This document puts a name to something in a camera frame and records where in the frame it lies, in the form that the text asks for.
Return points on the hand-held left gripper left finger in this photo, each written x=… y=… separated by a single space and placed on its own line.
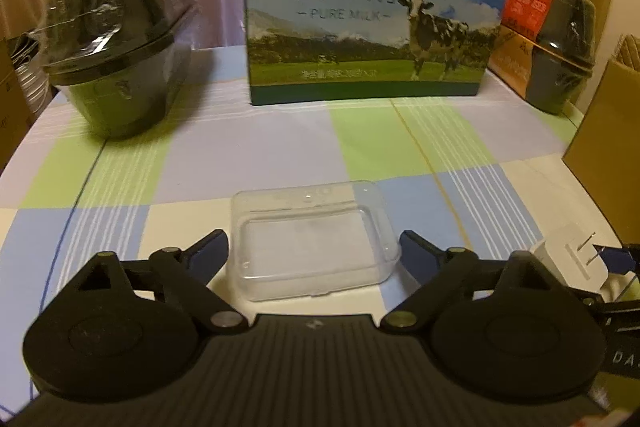
x=212 y=249

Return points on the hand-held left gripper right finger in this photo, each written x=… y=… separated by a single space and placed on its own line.
x=414 y=244

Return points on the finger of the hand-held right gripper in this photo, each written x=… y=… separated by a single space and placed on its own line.
x=617 y=262

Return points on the white power adapter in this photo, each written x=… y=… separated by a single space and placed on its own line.
x=560 y=262

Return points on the clear plastic case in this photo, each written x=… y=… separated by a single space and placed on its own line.
x=310 y=247

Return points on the brown cardboard box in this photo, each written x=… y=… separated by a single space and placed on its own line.
x=605 y=147

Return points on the checked tablecloth desktop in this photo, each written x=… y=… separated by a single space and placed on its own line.
x=280 y=147

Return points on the black wrapped bowl pack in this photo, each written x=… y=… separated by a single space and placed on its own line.
x=120 y=47

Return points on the red label black bowl pack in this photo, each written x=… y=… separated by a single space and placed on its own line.
x=550 y=42

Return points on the blue cow print milk carton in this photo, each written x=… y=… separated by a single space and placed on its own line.
x=370 y=7

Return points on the brown printed carton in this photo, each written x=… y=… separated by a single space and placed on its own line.
x=10 y=107

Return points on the stack of white bowls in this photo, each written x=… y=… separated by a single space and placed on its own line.
x=35 y=72

